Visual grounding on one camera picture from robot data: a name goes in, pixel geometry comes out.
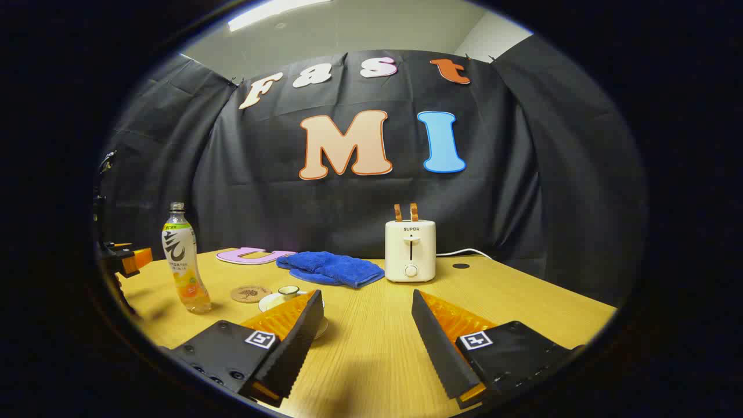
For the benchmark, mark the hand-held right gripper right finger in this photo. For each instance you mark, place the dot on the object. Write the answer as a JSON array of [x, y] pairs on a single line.
[[441, 354]]

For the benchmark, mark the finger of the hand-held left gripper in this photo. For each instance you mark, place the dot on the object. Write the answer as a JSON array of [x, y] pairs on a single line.
[[136, 259]]

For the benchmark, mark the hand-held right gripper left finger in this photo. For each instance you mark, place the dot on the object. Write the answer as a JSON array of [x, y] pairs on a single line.
[[293, 354]]

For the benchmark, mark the plastic water bottle white label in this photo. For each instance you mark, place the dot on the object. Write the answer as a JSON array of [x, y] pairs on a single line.
[[183, 261]]

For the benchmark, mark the round cork coaster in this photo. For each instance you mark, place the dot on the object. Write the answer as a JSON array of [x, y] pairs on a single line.
[[249, 294]]

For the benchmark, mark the blue towel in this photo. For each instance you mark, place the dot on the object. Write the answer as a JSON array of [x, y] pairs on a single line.
[[331, 268]]

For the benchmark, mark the purple letter-shaped cutout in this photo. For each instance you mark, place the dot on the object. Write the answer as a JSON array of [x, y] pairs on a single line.
[[232, 256]]

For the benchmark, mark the white toaster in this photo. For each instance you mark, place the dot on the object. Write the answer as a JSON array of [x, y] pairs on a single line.
[[410, 249]]

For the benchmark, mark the black backdrop cloth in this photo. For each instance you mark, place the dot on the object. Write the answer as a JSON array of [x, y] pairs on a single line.
[[261, 191]]

